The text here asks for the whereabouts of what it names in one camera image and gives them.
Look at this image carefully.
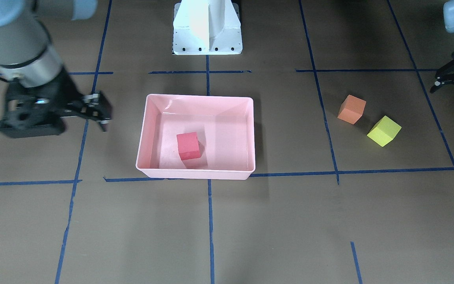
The pink red foam block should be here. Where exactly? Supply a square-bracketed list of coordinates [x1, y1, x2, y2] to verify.
[176, 132, 201, 161]

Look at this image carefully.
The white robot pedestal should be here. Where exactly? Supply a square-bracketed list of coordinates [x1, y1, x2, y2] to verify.
[172, 0, 243, 56]

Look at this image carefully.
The yellow foam block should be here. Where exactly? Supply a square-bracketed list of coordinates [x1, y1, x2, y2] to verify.
[367, 116, 402, 147]

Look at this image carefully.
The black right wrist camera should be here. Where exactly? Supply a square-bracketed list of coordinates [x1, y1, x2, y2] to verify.
[0, 99, 66, 138]

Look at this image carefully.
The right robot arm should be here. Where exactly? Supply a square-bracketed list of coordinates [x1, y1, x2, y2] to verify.
[0, 0, 112, 138]

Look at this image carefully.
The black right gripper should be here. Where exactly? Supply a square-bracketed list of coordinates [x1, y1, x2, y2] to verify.
[5, 69, 112, 132]

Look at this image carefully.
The orange foam block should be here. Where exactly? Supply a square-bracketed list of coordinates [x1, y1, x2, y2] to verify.
[337, 95, 367, 125]

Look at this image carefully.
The pink plastic bin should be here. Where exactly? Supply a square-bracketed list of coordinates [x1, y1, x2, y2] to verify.
[135, 94, 256, 180]

